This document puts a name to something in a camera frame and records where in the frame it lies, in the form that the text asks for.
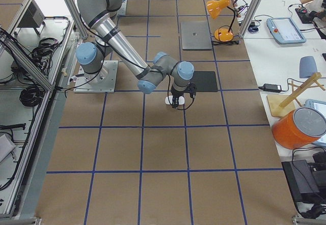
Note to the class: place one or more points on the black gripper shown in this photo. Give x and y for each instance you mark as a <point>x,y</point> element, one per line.
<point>176,93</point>

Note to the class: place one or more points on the white computer mouse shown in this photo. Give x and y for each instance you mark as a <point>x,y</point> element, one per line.
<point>171,100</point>

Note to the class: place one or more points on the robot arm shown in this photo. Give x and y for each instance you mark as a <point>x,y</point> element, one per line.
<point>97,15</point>

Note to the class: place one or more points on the black mousepad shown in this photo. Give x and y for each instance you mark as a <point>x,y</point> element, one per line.
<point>205,81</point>

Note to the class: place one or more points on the silver laptop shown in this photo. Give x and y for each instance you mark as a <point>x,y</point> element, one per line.
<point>195,35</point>

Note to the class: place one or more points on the black power adapter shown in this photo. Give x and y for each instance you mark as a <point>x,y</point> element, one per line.
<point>270,88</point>

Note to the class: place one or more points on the wooden stand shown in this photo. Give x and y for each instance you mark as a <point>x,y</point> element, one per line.
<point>280,105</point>

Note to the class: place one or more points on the blue teach pendant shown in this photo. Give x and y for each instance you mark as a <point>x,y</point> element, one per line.
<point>285,31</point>

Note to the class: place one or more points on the orange cylinder container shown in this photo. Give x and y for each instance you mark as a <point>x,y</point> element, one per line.
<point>292,130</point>

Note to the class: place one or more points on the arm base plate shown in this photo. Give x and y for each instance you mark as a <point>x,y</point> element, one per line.
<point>103,82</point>

